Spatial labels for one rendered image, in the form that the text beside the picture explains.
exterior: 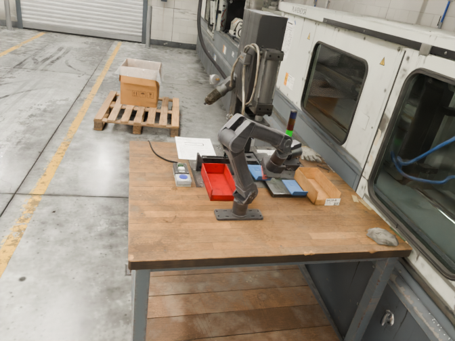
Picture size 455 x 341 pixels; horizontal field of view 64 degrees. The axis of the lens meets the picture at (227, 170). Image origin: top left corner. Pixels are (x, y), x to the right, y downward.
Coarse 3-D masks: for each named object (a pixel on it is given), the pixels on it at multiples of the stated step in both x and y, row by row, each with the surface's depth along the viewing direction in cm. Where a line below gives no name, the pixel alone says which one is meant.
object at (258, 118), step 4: (240, 108) 192; (248, 108) 194; (244, 112) 185; (248, 112) 189; (252, 112) 190; (248, 116) 179; (252, 116) 183; (256, 116) 175; (260, 116) 174; (256, 120) 175; (260, 120) 175; (264, 120) 177; (264, 124) 172; (268, 124) 172; (236, 128) 175
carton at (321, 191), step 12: (300, 168) 186; (312, 168) 188; (300, 180) 182; (312, 180) 190; (324, 180) 181; (312, 192) 169; (324, 192) 179; (336, 192) 171; (324, 204) 169; (336, 204) 170
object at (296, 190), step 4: (284, 180) 181; (288, 180) 181; (292, 180) 182; (284, 184) 177; (288, 184) 177; (296, 184) 178; (288, 188) 174; (292, 188) 174; (296, 188) 175; (300, 188) 175; (292, 192) 171; (296, 192) 167; (300, 192) 168; (304, 192) 168
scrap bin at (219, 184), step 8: (208, 168) 178; (216, 168) 179; (224, 168) 180; (208, 176) 177; (216, 176) 178; (224, 176) 179; (208, 184) 162; (216, 184) 171; (224, 184) 172; (232, 184) 166; (208, 192) 162; (216, 192) 164; (224, 192) 165; (232, 192) 165; (216, 200) 158; (224, 200) 159; (232, 200) 160
